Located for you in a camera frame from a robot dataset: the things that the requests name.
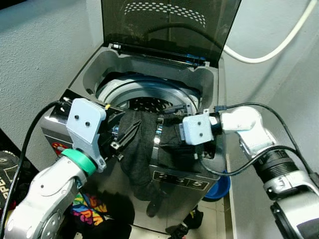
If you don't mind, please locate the grey top-load washing machine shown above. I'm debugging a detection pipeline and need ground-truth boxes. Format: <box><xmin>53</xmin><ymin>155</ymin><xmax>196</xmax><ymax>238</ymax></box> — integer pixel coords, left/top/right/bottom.
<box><xmin>40</xmin><ymin>42</ymin><xmax>227</xmax><ymax>235</ymax></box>

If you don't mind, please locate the blue plastic basin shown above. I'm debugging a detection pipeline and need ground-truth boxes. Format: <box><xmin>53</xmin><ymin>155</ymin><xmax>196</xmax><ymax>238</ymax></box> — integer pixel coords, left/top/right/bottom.
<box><xmin>202</xmin><ymin>169</ymin><xmax>231</xmax><ymax>201</ymax></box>

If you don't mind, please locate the dark tinted washer lid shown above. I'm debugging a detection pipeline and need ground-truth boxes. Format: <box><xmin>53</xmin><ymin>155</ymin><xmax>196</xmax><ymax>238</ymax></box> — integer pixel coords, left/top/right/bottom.
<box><xmin>101</xmin><ymin>0</ymin><xmax>242</xmax><ymax>68</ymax></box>

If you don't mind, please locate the black garment with colourful print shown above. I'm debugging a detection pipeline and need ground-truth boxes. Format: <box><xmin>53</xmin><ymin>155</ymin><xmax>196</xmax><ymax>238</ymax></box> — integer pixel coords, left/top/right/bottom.
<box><xmin>65</xmin><ymin>192</ymin><xmax>135</xmax><ymax>239</ymax></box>

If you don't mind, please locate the pale blue right wrist camera mount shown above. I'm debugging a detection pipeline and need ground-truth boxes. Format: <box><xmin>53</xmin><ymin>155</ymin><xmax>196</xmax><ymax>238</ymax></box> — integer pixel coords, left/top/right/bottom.
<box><xmin>180</xmin><ymin>114</ymin><xmax>216</xmax><ymax>146</ymax></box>

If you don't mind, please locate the pale blue wrist camera mount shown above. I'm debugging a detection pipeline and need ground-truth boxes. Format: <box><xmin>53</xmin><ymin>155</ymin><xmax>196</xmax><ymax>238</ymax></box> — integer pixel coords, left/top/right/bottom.
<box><xmin>180</xmin><ymin>114</ymin><xmax>216</xmax><ymax>146</ymax></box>
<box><xmin>66</xmin><ymin>98</ymin><xmax>108</xmax><ymax>172</ymax></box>

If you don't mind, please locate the pale blue left wrist camera mount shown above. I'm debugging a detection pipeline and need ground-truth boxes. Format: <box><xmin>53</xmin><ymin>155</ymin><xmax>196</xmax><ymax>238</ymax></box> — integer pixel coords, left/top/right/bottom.
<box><xmin>66</xmin><ymin>98</ymin><xmax>108</xmax><ymax>172</ymax></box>

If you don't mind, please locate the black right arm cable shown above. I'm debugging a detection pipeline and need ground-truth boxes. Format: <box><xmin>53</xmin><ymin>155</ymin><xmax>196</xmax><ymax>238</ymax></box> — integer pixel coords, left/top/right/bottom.
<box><xmin>198</xmin><ymin>102</ymin><xmax>319</xmax><ymax>187</ymax></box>

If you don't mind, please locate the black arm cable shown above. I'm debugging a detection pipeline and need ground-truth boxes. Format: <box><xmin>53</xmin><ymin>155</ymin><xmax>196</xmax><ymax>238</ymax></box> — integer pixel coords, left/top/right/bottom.
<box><xmin>198</xmin><ymin>102</ymin><xmax>319</xmax><ymax>187</ymax></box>
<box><xmin>0</xmin><ymin>101</ymin><xmax>68</xmax><ymax>235</ymax></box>

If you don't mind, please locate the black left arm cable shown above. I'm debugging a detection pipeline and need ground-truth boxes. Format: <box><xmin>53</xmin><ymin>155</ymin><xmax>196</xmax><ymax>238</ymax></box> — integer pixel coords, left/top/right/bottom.
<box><xmin>0</xmin><ymin>101</ymin><xmax>68</xmax><ymax>235</ymax></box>

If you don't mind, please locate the white hose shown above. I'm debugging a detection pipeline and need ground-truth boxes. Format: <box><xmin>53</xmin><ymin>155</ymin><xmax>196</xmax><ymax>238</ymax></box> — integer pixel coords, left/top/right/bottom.
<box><xmin>223</xmin><ymin>0</ymin><xmax>319</xmax><ymax>64</ymax></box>

